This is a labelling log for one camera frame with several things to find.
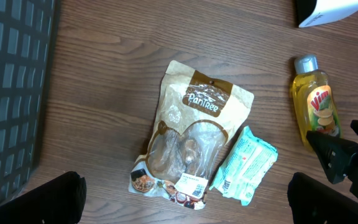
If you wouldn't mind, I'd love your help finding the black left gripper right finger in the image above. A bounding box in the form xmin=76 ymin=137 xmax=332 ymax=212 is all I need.
xmin=287 ymin=172 xmax=358 ymax=224

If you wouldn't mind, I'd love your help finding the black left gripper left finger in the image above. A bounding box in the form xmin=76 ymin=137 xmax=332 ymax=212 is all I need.
xmin=0 ymin=171 xmax=86 ymax=224

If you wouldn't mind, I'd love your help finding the yellow liquid bottle silver cap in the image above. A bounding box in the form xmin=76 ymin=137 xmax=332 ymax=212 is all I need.
xmin=291 ymin=54 xmax=342 ymax=152

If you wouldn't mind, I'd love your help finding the brown snack wrapper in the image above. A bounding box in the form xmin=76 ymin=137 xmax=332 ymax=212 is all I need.
xmin=128 ymin=60 xmax=254 ymax=210

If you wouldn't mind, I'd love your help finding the teal tissue pack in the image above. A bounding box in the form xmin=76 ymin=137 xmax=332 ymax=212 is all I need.
xmin=210 ymin=126 xmax=278 ymax=206

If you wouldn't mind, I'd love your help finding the dark grey plastic basket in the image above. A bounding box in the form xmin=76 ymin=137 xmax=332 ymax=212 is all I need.
xmin=0 ymin=0 xmax=61 ymax=206

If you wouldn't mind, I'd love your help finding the white barcode scanner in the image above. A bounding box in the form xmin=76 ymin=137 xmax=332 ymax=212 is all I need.
xmin=295 ymin=0 xmax=358 ymax=28

